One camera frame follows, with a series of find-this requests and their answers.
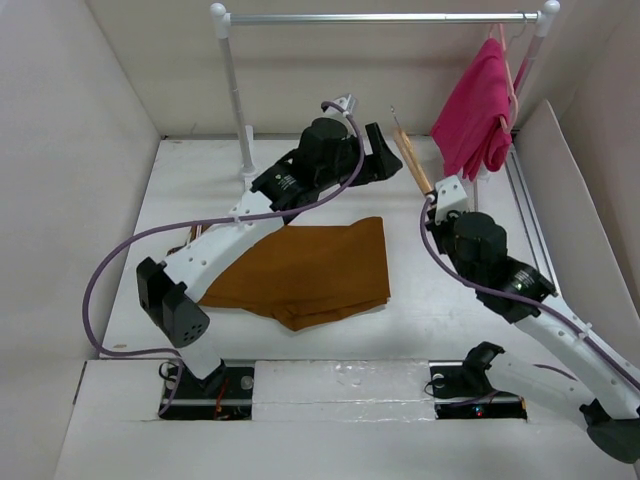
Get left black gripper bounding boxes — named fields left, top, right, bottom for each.
left=316, top=124, right=400, bottom=192

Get wooden clothes hanger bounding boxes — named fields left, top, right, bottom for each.
left=390, top=105, right=433, bottom=196

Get brown trousers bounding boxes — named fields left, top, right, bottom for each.
left=198, top=217, right=391, bottom=331

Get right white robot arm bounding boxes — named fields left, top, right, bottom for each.
left=420, top=205, right=639, bottom=464

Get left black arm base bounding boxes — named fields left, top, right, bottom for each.
left=158, top=361, right=255, bottom=421

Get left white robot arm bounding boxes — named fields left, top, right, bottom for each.
left=136, top=117, right=402, bottom=397

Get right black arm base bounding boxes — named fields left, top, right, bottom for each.
left=423, top=360, right=528, bottom=421

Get pink garment on hanger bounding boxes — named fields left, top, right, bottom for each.
left=430, top=38, right=511, bottom=181

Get pink clothes hanger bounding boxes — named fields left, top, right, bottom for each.
left=488, top=23, right=519, bottom=134

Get silver and white clothes rack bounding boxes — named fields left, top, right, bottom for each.
left=210, top=1, right=561, bottom=187

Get aluminium rail on right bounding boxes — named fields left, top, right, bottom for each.
left=505, top=146, right=561, bottom=293

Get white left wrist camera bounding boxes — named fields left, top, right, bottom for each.
left=334, top=94, right=358, bottom=114

